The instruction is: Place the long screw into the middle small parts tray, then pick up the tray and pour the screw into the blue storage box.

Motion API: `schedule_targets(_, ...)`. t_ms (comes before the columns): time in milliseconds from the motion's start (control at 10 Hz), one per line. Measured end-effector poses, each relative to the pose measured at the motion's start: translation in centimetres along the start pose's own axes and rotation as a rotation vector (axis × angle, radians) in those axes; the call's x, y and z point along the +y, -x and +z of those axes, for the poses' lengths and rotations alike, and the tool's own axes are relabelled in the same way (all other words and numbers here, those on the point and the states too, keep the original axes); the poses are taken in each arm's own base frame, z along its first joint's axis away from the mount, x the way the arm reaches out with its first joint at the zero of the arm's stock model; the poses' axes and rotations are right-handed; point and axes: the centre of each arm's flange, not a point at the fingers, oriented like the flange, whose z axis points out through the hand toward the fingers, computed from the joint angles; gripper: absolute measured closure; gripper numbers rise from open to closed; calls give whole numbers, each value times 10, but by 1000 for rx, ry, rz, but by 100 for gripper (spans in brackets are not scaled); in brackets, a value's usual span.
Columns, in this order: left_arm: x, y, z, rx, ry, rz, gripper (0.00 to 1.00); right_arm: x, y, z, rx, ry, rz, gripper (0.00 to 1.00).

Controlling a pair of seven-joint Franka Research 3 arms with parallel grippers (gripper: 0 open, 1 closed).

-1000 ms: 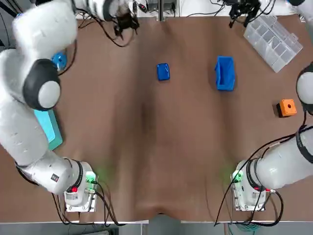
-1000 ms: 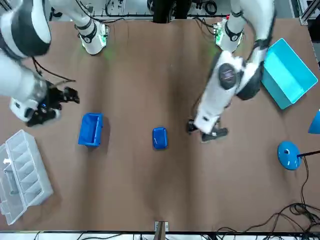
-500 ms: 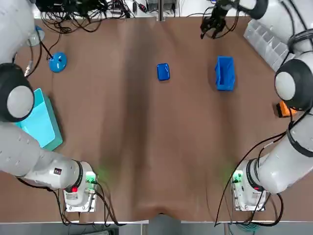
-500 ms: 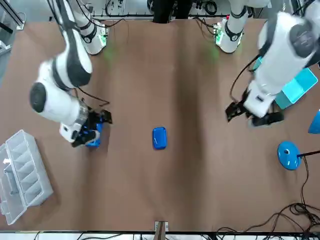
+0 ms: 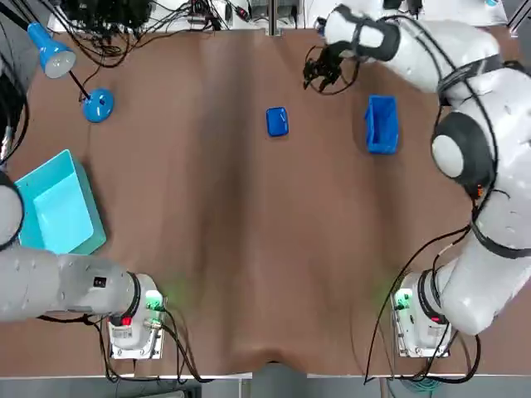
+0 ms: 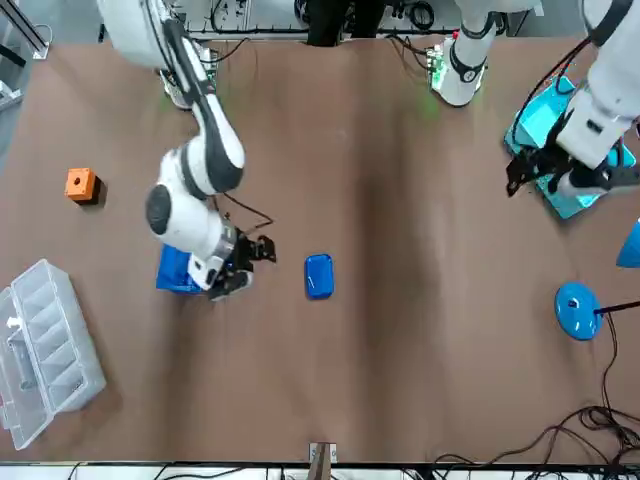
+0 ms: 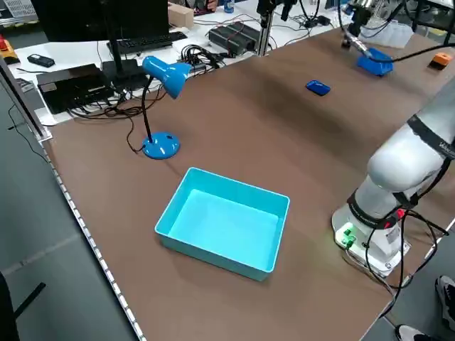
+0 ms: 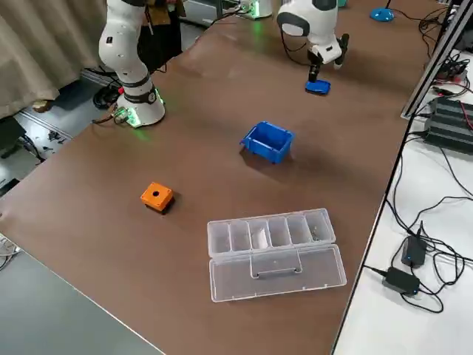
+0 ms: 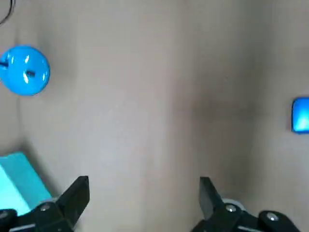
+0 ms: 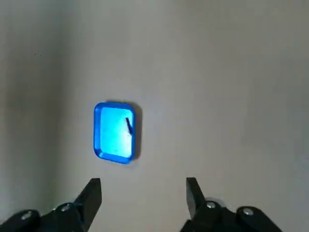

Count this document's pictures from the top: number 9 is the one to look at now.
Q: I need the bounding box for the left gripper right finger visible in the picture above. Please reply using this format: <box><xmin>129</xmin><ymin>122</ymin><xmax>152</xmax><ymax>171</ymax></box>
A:
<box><xmin>193</xmin><ymin>176</ymin><xmax>302</xmax><ymax>232</ymax></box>

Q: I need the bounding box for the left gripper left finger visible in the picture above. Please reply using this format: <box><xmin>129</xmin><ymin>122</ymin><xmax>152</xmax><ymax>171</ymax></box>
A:
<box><xmin>0</xmin><ymin>175</ymin><xmax>90</xmax><ymax>232</ymax></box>

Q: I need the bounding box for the small blue parts tray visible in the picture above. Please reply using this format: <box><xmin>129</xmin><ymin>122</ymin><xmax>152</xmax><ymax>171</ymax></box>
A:
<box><xmin>290</xmin><ymin>97</ymin><xmax>309</xmax><ymax>134</ymax></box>

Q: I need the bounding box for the teal open plastic box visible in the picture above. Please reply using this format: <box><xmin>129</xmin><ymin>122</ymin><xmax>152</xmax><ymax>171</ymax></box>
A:
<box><xmin>0</xmin><ymin>151</ymin><xmax>53</xmax><ymax>217</ymax></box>

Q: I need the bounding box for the blue desk lamp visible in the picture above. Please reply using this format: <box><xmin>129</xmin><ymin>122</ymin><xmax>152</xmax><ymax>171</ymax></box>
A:
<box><xmin>0</xmin><ymin>44</ymin><xmax>51</xmax><ymax>96</ymax></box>

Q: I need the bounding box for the black lamp cable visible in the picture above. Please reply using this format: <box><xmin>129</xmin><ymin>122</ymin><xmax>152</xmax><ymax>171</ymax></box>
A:
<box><xmin>0</xmin><ymin>0</ymin><xmax>16</xmax><ymax>25</ymax></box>

